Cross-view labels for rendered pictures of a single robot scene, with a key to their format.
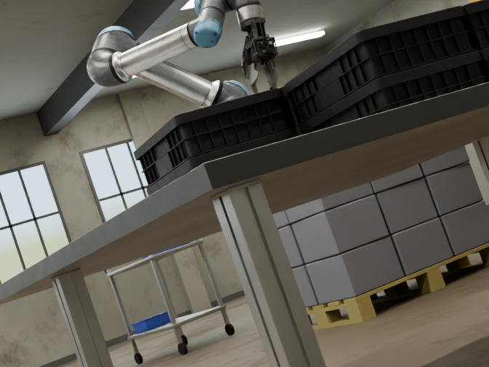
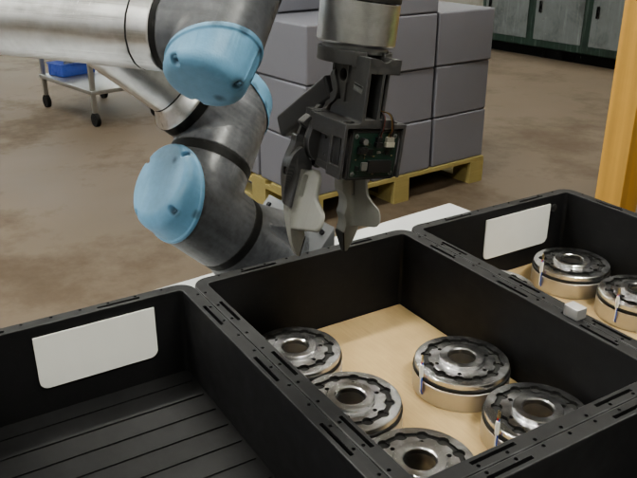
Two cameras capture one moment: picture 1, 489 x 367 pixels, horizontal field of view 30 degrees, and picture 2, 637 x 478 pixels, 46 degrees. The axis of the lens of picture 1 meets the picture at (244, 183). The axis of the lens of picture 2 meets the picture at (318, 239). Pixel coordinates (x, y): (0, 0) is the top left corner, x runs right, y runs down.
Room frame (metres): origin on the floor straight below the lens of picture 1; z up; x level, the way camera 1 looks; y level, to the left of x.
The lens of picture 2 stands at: (1.90, -0.06, 1.30)
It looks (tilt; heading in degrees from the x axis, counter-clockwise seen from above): 23 degrees down; 353
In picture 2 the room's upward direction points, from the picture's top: straight up
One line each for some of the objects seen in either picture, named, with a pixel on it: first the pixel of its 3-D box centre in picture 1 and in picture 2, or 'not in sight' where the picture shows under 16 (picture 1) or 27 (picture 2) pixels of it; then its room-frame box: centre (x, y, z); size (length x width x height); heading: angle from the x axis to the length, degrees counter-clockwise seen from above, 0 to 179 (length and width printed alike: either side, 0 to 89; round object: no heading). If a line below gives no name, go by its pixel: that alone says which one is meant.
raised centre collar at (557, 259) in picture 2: not in sight; (572, 260); (2.80, -0.51, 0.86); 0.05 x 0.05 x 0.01
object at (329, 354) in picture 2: not in sight; (295, 351); (2.61, -0.11, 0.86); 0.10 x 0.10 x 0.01
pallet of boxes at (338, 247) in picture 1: (367, 209); (353, 73); (5.68, -0.67, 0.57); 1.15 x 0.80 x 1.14; 120
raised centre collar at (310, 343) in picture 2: not in sight; (295, 347); (2.61, -0.11, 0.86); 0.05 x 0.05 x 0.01
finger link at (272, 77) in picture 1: (274, 76); (361, 211); (2.62, -0.19, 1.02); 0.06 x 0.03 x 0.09; 25
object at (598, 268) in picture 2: not in sight; (571, 263); (2.80, -0.51, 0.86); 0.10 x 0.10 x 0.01
